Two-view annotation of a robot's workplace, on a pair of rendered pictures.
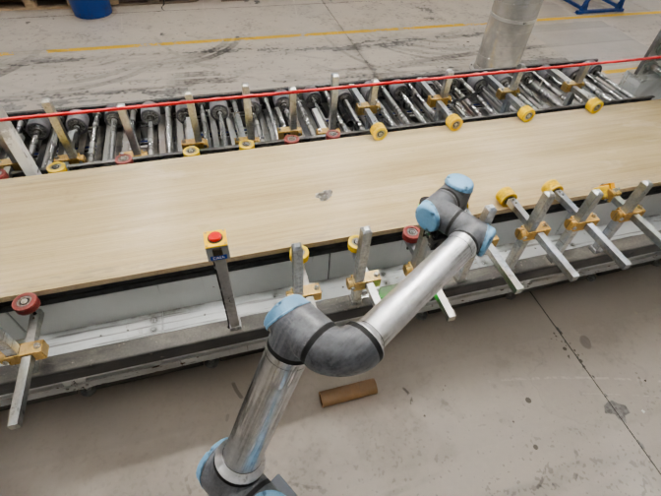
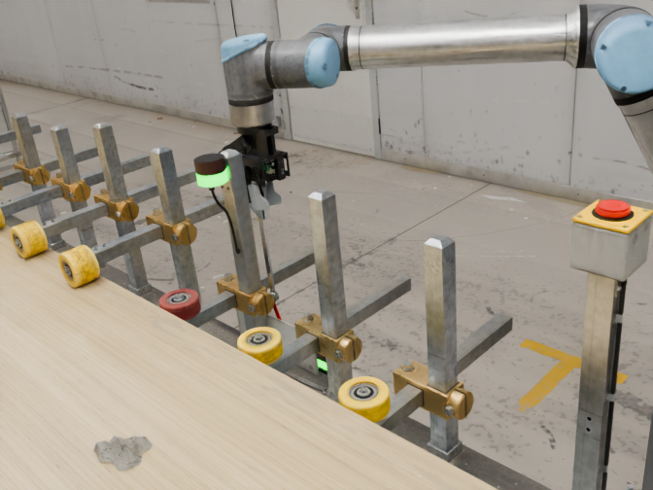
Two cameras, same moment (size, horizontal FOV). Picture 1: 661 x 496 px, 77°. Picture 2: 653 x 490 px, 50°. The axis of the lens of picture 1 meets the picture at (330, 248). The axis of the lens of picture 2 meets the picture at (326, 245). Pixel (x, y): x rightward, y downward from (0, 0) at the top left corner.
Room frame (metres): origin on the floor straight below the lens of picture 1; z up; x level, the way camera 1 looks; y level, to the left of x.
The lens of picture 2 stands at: (1.51, 0.92, 1.58)
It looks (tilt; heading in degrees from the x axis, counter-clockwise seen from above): 25 degrees down; 246
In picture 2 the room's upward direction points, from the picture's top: 6 degrees counter-clockwise
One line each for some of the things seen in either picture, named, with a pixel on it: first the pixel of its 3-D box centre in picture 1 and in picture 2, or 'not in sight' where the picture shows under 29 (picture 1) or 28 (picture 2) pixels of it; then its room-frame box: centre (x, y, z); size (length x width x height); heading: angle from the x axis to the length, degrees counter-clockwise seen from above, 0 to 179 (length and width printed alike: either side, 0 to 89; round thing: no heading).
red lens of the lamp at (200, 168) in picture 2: not in sight; (210, 163); (1.16, -0.34, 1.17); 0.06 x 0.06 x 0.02
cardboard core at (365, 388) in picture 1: (348, 393); not in sight; (0.91, -0.15, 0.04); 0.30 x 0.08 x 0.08; 109
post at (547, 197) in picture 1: (525, 234); (122, 213); (1.28, -0.83, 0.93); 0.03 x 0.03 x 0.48; 19
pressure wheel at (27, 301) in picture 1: (30, 309); not in sight; (0.79, 1.07, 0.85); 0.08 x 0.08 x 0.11
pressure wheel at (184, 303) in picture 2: (409, 239); (183, 320); (1.28, -0.35, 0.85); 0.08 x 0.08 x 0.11
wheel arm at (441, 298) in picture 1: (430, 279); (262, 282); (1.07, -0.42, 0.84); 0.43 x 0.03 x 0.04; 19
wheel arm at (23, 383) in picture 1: (27, 363); not in sight; (0.61, 1.01, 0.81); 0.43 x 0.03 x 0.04; 19
